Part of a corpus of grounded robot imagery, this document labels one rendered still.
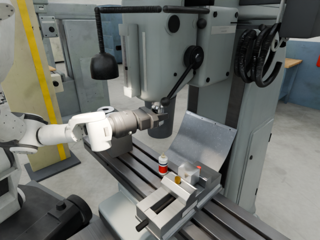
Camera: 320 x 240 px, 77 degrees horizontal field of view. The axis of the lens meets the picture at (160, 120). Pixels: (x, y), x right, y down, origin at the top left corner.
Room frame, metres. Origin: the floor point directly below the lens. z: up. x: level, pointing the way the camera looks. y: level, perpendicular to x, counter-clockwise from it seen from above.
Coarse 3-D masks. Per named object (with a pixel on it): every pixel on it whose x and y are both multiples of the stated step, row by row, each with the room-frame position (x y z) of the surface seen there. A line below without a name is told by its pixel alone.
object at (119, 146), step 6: (102, 108) 0.99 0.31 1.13; (108, 108) 0.99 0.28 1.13; (114, 108) 1.02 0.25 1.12; (108, 114) 0.91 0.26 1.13; (114, 138) 0.83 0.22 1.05; (120, 138) 0.85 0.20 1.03; (126, 138) 0.87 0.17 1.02; (114, 144) 0.82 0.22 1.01; (120, 144) 0.84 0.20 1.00; (126, 144) 0.86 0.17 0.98; (108, 150) 0.85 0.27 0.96; (114, 150) 0.82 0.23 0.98; (120, 150) 0.84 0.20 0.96; (126, 150) 0.86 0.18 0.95; (114, 156) 0.82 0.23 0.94
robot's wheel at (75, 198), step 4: (72, 196) 0.88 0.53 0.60; (76, 196) 0.88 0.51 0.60; (72, 200) 0.85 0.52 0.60; (76, 200) 0.85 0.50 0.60; (80, 200) 0.85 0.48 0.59; (84, 200) 0.86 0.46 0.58; (76, 204) 0.83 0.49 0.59; (80, 204) 0.83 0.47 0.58; (84, 204) 0.84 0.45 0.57; (80, 208) 0.81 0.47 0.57; (84, 208) 0.82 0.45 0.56; (88, 208) 0.83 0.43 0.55; (80, 212) 0.83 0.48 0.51; (84, 212) 0.81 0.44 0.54; (88, 212) 0.82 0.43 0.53; (84, 216) 0.80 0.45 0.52; (88, 216) 0.81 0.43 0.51; (84, 220) 0.81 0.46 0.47; (88, 220) 0.81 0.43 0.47; (84, 224) 0.81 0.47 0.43
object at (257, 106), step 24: (240, 24) 0.92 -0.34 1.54; (192, 96) 1.03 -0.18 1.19; (216, 96) 0.93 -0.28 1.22; (240, 96) 0.84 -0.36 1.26; (264, 96) 0.91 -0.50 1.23; (216, 120) 0.92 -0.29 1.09; (240, 120) 0.83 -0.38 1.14; (264, 120) 0.96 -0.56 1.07; (240, 144) 0.83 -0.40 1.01; (264, 144) 0.99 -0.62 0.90; (240, 168) 0.83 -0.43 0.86; (240, 192) 0.85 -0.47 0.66
